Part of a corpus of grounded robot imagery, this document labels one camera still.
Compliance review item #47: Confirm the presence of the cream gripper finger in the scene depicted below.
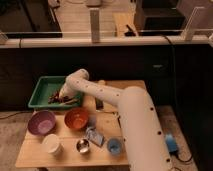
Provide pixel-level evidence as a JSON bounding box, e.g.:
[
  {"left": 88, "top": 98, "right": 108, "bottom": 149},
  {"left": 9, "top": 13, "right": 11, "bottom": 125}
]
[{"left": 60, "top": 98, "right": 78, "bottom": 105}]

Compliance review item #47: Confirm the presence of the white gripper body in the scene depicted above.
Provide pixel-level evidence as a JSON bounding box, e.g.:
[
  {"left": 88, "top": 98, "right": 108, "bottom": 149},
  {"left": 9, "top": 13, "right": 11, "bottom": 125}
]
[{"left": 59, "top": 84, "right": 74, "bottom": 99}]

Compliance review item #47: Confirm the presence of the dark grape bunch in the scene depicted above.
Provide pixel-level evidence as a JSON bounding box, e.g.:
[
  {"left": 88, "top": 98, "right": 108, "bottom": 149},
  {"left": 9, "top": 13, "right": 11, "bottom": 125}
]
[{"left": 48, "top": 92, "right": 68, "bottom": 104}]

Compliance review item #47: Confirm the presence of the white paper cup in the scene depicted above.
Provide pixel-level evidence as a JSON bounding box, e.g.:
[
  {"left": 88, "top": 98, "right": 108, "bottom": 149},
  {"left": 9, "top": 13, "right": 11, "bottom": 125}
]
[{"left": 42, "top": 134, "right": 62, "bottom": 155}]

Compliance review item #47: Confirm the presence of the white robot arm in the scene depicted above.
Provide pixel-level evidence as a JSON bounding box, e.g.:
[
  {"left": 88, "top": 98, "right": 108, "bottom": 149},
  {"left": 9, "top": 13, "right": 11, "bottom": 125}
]
[{"left": 59, "top": 69, "right": 173, "bottom": 171}]

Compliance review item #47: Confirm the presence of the small metal cup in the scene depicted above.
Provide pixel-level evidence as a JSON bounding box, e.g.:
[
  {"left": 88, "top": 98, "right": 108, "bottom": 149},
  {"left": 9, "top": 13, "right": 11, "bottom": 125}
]
[{"left": 76, "top": 139, "right": 90, "bottom": 154}]

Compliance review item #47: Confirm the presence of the blue plastic cup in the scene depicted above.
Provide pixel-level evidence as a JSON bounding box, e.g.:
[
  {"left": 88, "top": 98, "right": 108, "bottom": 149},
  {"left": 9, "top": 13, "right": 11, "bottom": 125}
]
[{"left": 107, "top": 138, "right": 122, "bottom": 155}]

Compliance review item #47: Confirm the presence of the orange bowl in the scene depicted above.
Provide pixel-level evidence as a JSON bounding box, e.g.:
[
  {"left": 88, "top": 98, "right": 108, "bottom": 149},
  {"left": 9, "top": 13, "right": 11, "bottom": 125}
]
[{"left": 64, "top": 107, "right": 89, "bottom": 131}]

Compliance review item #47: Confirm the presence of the black rectangular block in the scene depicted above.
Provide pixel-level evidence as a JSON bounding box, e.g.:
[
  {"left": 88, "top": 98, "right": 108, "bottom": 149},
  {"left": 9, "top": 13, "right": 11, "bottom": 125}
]
[{"left": 95, "top": 98, "right": 104, "bottom": 110}]

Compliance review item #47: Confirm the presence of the green plastic tray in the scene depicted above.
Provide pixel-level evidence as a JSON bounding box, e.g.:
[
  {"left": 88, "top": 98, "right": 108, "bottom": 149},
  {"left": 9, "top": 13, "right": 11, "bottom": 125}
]
[{"left": 28, "top": 76, "right": 83, "bottom": 110}]

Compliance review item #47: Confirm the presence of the grey blue cloth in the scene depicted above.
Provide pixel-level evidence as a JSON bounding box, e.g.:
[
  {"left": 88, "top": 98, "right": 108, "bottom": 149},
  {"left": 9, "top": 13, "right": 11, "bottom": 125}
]
[{"left": 86, "top": 115, "right": 104, "bottom": 147}]

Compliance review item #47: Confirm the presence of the purple bowl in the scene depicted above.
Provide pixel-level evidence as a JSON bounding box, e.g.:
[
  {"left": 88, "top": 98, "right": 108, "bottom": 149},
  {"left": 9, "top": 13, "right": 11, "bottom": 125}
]
[{"left": 27, "top": 110, "right": 56, "bottom": 135}]

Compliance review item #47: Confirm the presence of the blue tape roll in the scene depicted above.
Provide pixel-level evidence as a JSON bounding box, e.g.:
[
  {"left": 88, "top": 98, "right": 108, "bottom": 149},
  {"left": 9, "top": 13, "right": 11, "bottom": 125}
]
[{"left": 165, "top": 134, "right": 178, "bottom": 153}]

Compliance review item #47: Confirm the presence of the black box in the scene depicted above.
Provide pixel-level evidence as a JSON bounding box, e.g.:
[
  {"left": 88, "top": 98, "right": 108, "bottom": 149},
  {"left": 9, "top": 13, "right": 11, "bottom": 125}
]
[{"left": 134, "top": 0, "right": 185, "bottom": 30}]

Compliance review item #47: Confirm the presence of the white vertical post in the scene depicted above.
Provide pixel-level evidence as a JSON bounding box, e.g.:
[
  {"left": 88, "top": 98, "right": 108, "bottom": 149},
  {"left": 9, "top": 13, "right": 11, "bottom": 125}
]
[{"left": 90, "top": 8, "right": 100, "bottom": 43}]

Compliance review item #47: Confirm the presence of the white horizontal rail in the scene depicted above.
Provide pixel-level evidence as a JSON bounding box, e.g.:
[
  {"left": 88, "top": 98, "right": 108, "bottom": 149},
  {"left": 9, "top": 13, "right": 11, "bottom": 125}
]
[{"left": 0, "top": 35, "right": 213, "bottom": 49}]

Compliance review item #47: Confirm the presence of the angled white post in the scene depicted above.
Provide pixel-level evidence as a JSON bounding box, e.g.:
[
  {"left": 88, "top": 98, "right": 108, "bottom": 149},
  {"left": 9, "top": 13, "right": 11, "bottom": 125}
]
[{"left": 181, "top": 6, "right": 205, "bottom": 41}]

